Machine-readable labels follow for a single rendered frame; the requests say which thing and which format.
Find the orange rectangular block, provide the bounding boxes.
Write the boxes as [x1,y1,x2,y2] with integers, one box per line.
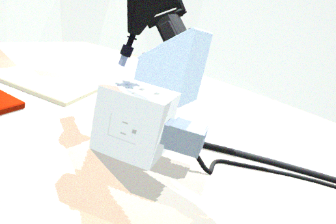
[0,89,25,115]

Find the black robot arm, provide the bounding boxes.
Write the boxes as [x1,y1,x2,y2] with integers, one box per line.
[148,0,187,42]

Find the grey plug with black cable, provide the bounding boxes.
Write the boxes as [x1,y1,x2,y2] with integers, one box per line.
[160,117,336,189]

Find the black usb plug with silver metal tip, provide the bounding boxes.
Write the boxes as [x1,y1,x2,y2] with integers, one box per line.
[119,33,137,67]

